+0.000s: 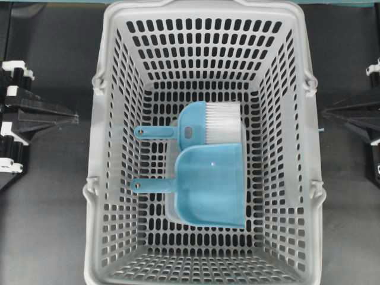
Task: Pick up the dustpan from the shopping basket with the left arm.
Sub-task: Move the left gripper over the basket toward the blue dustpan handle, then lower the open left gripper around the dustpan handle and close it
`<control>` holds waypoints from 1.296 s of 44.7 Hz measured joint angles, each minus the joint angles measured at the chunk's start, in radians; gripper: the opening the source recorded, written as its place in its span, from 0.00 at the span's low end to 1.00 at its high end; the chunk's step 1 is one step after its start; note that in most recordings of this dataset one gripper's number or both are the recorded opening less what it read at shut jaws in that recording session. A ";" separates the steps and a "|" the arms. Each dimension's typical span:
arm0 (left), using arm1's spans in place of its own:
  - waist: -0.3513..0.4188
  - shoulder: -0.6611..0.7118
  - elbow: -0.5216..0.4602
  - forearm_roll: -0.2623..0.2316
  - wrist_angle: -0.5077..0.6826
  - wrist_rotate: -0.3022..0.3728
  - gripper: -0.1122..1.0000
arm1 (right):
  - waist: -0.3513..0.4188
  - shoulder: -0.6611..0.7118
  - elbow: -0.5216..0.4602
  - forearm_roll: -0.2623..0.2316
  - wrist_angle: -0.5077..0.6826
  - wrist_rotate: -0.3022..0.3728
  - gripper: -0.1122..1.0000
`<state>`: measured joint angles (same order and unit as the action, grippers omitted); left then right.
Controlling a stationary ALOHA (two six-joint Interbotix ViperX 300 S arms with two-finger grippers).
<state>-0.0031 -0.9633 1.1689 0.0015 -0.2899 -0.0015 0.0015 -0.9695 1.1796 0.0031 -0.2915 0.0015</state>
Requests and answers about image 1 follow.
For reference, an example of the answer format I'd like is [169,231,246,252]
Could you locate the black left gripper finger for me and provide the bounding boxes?
[17,106,79,137]
[5,87,76,116]

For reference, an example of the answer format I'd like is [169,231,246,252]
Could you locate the blue plastic dustpan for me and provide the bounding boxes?
[131,143,246,229]

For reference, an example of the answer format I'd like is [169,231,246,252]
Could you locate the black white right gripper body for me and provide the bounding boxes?
[366,59,379,181]

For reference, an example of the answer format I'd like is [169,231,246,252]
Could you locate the blue hand brush white bristles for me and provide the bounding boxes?
[134,101,241,150]

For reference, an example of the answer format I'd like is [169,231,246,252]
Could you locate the grey plastic shopping basket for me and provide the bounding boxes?
[83,1,326,284]

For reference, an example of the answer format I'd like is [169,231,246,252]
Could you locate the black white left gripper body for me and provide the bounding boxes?
[1,60,34,190]

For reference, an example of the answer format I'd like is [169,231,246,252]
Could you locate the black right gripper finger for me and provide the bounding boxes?
[322,112,373,144]
[323,97,379,116]

